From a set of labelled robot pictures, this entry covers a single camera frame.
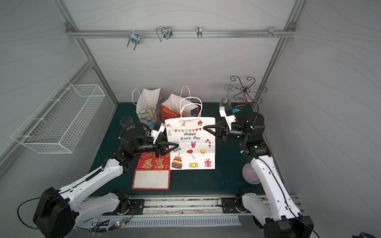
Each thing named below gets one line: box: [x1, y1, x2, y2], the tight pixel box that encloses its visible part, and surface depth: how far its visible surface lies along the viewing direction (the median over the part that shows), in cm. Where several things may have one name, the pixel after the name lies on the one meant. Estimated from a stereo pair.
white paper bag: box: [164, 96, 216, 171], surface depth 64 cm
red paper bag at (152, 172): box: [131, 152, 172, 190], surface depth 84 cm
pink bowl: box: [242, 162, 261, 185], surface depth 82 cm
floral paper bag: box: [136, 87, 164, 125], surface depth 89 cm
